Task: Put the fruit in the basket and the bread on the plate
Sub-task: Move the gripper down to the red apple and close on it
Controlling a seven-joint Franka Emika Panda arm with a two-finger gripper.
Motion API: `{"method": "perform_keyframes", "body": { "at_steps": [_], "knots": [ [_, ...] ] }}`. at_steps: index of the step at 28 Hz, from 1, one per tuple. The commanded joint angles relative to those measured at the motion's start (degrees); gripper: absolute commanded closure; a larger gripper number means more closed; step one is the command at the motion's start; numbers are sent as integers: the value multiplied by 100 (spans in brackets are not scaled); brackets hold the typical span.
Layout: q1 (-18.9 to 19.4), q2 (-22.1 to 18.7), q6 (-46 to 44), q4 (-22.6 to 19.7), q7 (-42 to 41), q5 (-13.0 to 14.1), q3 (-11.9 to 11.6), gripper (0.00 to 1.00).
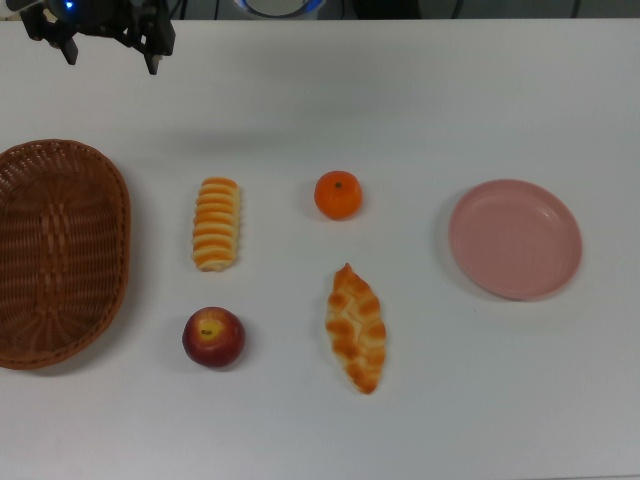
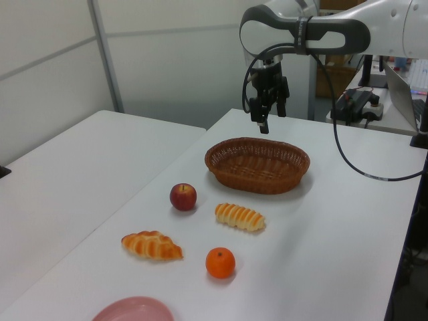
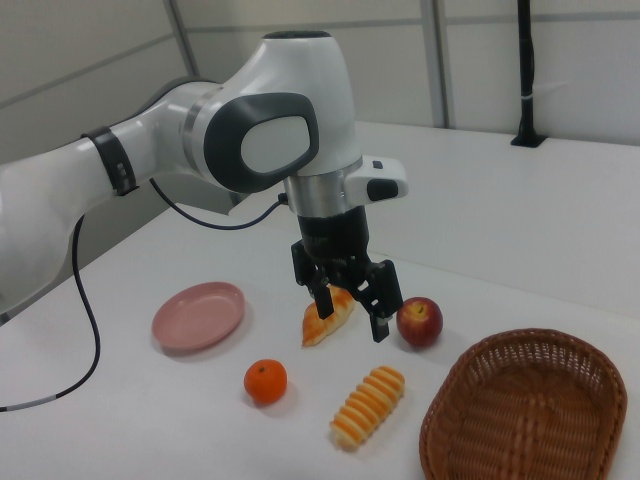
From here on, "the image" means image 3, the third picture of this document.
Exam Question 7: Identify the braided golden bread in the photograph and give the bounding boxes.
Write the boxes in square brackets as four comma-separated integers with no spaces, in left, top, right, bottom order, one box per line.
[301,285,357,348]

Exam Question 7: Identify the striped ridged bread roll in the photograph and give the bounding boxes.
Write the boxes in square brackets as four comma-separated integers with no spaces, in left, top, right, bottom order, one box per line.
[328,365,406,449]

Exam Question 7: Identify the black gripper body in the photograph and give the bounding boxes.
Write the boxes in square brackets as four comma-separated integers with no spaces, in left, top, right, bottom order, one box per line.
[297,206,372,275]

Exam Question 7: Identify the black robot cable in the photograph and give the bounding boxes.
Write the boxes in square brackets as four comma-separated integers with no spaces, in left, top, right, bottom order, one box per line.
[0,177,290,414]

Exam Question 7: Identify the black camera stand pole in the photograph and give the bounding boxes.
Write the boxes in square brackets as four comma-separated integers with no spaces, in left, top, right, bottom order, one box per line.
[509,0,549,149]

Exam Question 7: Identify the red apple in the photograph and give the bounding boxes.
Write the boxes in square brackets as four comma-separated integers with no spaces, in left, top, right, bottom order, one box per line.
[396,296,445,349]

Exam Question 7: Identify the orange tangerine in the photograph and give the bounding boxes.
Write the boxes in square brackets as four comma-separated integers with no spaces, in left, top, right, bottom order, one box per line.
[243,358,289,406]

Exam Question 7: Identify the brown woven basket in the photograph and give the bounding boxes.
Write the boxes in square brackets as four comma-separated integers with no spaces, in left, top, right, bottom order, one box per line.
[418,328,629,480]

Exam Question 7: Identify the pink plate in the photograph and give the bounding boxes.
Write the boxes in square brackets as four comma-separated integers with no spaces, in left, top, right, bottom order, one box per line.
[151,281,247,357]

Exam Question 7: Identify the black cable strap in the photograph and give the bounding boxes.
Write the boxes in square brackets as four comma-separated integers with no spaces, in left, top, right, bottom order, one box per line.
[81,126,140,197]

